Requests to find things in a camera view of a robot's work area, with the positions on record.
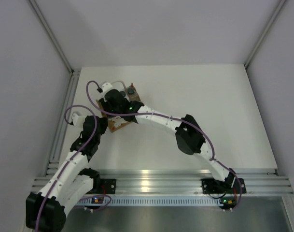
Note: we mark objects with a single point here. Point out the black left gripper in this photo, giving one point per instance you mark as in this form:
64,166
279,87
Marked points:
104,124

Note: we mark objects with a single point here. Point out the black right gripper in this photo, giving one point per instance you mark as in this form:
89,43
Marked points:
104,104

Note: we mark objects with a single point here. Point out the clear bottle black cap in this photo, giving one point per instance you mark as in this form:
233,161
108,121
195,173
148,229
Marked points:
132,94

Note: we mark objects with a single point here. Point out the burlap watermelon canvas bag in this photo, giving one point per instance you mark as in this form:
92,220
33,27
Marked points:
115,122

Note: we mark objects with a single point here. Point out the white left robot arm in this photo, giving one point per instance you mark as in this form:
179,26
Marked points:
47,210

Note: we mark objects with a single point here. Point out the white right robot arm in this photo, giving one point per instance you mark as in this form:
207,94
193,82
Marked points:
190,138

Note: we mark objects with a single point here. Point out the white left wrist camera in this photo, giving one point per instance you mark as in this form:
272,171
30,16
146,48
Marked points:
77,119

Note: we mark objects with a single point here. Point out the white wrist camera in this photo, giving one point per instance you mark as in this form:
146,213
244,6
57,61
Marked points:
106,87
77,119

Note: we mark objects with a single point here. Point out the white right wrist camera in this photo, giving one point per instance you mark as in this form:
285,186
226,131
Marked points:
106,87

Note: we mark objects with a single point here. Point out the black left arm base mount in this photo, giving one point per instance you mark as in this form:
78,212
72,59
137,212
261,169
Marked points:
107,186

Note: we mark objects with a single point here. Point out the slotted grey cable duct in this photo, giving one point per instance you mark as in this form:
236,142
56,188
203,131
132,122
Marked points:
152,201

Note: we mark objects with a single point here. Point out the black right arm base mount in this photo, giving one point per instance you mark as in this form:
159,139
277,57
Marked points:
214,187

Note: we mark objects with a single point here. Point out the aluminium front rail frame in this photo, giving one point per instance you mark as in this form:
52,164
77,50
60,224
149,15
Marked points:
263,182

